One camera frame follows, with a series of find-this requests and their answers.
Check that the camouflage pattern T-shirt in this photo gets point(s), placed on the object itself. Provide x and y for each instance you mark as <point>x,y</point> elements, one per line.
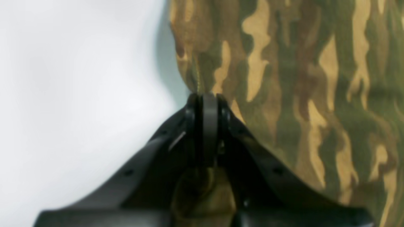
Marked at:
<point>317,82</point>

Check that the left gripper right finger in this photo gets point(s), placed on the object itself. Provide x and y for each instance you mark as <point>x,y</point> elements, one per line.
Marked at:
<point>266,192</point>

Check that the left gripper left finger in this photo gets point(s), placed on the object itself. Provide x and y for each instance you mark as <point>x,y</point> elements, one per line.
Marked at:
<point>140,193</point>

